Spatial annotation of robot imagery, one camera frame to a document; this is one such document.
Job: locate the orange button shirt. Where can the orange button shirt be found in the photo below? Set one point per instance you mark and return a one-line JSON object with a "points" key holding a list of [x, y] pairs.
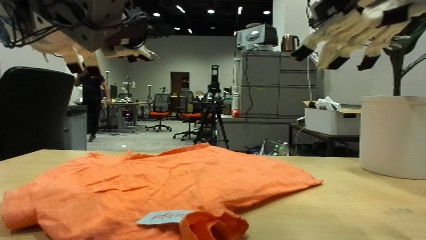
{"points": [[155, 186]]}

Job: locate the copper kettle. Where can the copper kettle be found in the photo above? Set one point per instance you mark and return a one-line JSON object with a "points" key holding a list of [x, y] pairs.
{"points": [[290, 43]]}

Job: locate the person in dark clothes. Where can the person in dark clothes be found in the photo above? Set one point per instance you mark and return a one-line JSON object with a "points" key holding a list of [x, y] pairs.
{"points": [[94, 100]]}

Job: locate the grey box appliance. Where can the grey box appliance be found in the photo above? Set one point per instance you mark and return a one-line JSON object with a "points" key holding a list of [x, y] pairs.
{"points": [[258, 36]]}

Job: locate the background work desk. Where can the background work desk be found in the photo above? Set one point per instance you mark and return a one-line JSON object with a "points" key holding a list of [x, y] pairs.
{"points": [[122, 105]]}

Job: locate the crumpled white paper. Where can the crumpled white paper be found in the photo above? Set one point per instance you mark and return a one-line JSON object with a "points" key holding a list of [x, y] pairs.
{"points": [[328, 103]]}

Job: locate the brown door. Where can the brown door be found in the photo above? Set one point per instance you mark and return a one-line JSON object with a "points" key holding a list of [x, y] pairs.
{"points": [[179, 81]]}

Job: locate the grey drawer cabinet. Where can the grey drawer cabinet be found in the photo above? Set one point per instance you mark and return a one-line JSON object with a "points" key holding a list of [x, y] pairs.
{"points": [[267, 86]]}

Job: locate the orange office chair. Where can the orange office chair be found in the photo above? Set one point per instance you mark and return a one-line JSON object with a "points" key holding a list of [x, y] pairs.
{"points": [[190, 116], [160, 114]]}

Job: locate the white storage box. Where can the white storage box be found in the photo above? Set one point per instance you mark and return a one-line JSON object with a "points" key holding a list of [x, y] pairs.
{"points": [[328, 121]]}

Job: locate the grey bin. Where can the grey bin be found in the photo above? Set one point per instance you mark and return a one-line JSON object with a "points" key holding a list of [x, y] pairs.
{"points": [[77, 130]]}

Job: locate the white round plant pot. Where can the white round plant pot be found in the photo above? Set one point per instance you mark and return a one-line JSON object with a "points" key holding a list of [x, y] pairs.
{"points": [[393, 133]]}

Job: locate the dark side table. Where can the dark side table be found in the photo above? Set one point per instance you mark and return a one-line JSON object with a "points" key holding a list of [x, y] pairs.
{"points": [[328, 136]]}

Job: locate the red round object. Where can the red round object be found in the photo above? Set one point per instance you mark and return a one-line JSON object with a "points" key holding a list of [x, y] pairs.
{"points": [[236, 113]]}

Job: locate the low grey counter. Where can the low grey counter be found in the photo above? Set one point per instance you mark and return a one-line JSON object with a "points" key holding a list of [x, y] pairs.
{"points": [[254, 131]]}

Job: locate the clear plastic bottle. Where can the clear plastic bottle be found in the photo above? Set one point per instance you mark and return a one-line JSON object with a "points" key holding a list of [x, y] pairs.
{"points": [[284, 150]]}

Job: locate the black camera tripod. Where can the black camera tripod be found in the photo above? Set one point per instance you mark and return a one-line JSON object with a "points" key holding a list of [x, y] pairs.
{"points": [[214, 100]]}

